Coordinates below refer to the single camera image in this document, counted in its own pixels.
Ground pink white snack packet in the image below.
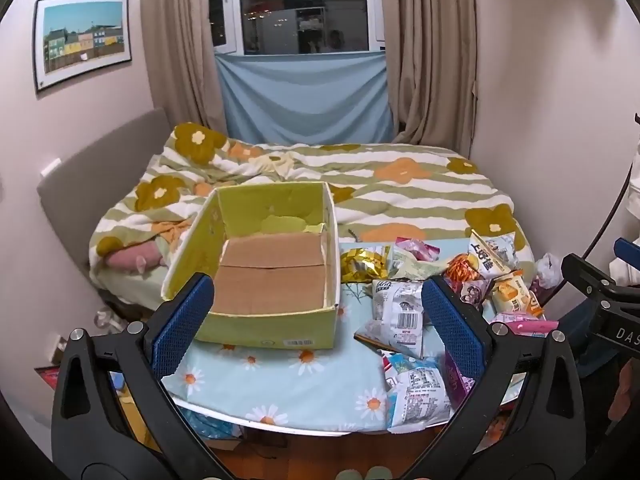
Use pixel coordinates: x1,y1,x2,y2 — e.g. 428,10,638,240
395,236,441,262

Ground light blue hanging cloth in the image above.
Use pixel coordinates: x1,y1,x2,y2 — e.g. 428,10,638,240
215,50,396,146

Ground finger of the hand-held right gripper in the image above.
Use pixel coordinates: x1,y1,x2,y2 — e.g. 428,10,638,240
561,254,640,306
614,237,640,273

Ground grey bed headboard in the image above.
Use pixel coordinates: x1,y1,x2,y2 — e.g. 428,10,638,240
36,107,173,286

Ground framed wall picture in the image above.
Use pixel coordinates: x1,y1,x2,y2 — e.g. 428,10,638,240
33,0,133,93

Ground beige curtain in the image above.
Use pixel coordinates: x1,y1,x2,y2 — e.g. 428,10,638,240
140,0,231,138
382,0,481,156

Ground white blue chip bag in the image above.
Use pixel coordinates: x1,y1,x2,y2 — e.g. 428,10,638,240
467,230,521,278

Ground pale green snack packet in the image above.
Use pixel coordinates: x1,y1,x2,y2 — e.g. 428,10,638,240
390,247,451,281

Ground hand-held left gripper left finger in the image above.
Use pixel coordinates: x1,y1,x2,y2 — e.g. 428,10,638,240
51,272,236,480

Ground black curved tube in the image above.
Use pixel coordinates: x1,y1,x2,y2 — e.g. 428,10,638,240
582,157,636,261

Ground newspaper print snack packet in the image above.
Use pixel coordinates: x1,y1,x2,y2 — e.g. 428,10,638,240
371,279,426,358

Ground magenta snack packet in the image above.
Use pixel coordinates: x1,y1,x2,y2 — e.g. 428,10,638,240
442,355,476,406

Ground orange striped snack packet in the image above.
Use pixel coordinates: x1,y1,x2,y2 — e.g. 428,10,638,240
445,254,483,286

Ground pink pillow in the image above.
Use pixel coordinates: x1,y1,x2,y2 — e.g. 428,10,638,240
107,240,168,273

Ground orange bread snack packet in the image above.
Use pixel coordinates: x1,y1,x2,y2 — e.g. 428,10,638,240
492,270,545,318

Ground yellow-green cardboard box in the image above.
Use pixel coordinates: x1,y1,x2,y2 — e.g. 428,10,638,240
161,182,342,350

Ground person's right hand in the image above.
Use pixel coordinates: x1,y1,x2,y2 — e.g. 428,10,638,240
607,360,640,431

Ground window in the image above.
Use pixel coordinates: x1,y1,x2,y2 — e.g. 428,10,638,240
207,0,388,56

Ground white plastic bag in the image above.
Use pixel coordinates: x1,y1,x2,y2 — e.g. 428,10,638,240
535,252,563,288

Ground pink wafer packet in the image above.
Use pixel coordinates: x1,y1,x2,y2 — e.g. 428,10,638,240
492,312,560,336

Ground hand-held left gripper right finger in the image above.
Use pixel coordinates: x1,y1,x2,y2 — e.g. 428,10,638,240
421,275,588,480

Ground floral striped blanket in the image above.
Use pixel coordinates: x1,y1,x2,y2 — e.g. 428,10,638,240
89,122,536,306

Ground gold foil snack packet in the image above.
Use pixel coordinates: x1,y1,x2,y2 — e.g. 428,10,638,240
341,244,392,286

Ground daisy print tablecloth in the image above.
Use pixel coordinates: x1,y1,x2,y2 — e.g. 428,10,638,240
160,237,561,433

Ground purple cartoon snack packet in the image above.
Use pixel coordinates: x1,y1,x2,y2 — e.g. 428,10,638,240
460,277,496,306

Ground blue white snack packet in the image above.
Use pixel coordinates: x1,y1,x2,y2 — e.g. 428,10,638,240
385,352,453,433

